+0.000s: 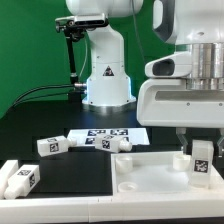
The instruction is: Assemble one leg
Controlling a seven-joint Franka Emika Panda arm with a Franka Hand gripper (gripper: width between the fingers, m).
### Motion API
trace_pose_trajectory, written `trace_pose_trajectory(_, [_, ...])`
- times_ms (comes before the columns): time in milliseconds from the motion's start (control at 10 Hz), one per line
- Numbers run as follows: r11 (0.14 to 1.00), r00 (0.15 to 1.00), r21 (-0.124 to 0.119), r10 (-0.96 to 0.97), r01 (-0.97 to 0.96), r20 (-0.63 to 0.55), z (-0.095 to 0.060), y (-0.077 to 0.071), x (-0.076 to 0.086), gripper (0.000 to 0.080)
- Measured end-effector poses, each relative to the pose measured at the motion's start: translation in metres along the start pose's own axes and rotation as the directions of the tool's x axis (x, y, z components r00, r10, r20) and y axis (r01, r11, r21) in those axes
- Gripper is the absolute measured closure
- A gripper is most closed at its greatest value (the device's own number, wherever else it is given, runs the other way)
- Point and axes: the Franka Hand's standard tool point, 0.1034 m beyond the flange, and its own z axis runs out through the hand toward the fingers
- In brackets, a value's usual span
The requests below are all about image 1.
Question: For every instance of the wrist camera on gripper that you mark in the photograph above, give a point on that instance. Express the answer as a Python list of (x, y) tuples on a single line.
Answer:
[(176, 65)]

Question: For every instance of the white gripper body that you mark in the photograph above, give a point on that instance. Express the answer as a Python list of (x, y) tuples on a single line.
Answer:
[(167, 103)]

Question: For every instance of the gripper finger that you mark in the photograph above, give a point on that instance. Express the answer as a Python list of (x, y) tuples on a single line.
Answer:
[(220, 143), (186, 146)]

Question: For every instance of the white tag sheet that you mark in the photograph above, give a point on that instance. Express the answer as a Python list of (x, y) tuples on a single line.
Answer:
[(86, 137)]

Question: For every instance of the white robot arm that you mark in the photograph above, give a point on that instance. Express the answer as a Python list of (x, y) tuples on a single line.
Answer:
[(196, 26)]

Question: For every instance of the black camera on stand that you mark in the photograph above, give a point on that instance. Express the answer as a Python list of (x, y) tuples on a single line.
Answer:
[(74, 28)]

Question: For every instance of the white square table top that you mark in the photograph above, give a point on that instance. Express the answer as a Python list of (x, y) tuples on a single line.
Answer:
[(152, 174)]

